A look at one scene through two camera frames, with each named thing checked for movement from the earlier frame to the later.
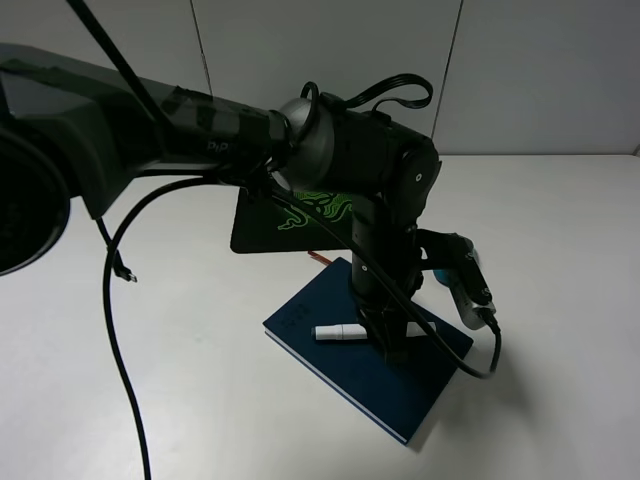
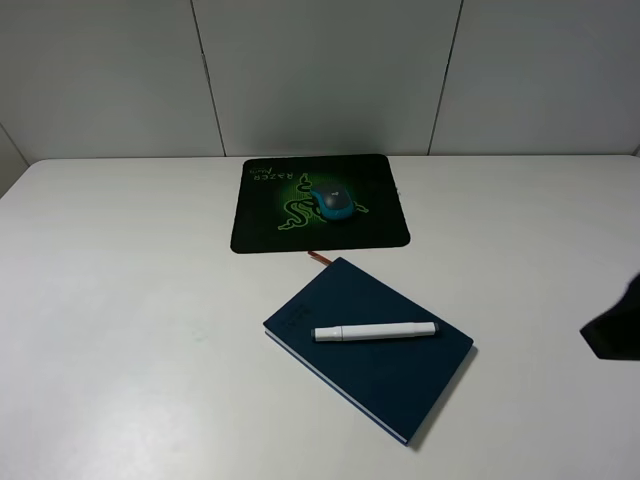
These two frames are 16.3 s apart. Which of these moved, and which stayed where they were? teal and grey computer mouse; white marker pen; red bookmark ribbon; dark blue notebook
Moved: teal and grey computer mouse
Stayed: red bookmark ribbon; white marker pen; dark blue notebook
